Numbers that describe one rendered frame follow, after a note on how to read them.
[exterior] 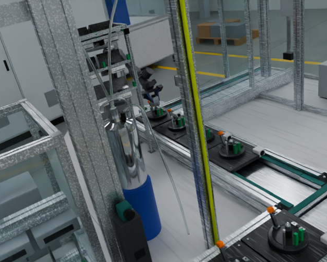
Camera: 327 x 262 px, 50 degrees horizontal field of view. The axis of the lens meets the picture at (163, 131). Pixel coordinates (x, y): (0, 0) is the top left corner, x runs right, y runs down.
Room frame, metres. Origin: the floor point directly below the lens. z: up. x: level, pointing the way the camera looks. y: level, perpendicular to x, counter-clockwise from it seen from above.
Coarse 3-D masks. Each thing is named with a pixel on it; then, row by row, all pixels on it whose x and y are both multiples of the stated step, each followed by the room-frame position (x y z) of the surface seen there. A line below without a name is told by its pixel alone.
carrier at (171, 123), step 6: (174, 120) 2.05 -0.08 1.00; (180, 120) 2.05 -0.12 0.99; (168, 126) 1.99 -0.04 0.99; (174, 126) 1.97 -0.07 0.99; (180, 126) 1.95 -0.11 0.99; (162, 132) 1.97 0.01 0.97; (168, 132) 1.95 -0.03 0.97; (174, 132) 1.93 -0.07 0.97; (180, 132) 1.92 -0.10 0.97; (186, 132) 1.90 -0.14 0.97; (174, 138) 1.85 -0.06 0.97
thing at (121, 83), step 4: (124, 76) 1.98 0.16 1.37; (112, 80) 1.95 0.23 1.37; (116, 80) 1.96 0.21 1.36; (120, 80) 1.96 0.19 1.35; (124, 80) 1.97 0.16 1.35; (104, 84) 1.93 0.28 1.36; (108, 84) 1.94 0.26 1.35; (112, 84) 1.94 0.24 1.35; (116, 84) 1.95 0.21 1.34; (120, 84) 1.95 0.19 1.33; (124, 84) 1.96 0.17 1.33; (108, 88) 1.93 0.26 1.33; (116, 88) 1.94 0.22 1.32; (120, 88) 1.94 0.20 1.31; (124, 88) 1.94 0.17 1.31; (108, 92) 1.92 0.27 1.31; (116, 92) 1.97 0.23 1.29
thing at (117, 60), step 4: (112, 52) 1.96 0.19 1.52; (116, 52) 1.97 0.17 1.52; (96, 56) 1.95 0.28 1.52; (100, 56) 1.94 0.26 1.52; (104, 56) 1.94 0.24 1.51; (112, 56) 1.95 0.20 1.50; (116, 56) 1.96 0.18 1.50; (120, 56) 1.96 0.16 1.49; (96, 60) 1.98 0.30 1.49; (100, 60) 1.93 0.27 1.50; (104, 60) 1.93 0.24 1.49; (112, 60) 1.94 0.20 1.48; (116, 60) 1.95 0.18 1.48; (120, 60) 1.95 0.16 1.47; (100, 64) 1.92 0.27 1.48; (104, 72) 2.09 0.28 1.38
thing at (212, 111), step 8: (232, 96) 2.34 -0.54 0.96; (240, 96) 2.38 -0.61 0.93; (248, 96) 2.42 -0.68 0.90; (176, 104) 2.42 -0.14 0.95; (216, 104) 2.27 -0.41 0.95; (224, 104) 2.30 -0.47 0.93; (232, 104) 2.34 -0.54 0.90; (240, 104) 2.37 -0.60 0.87; (208, 112) 2.23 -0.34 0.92; (216, 112) 2.26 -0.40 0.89; (224, 112) 2.30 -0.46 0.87; (208, 120) 2.23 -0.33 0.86
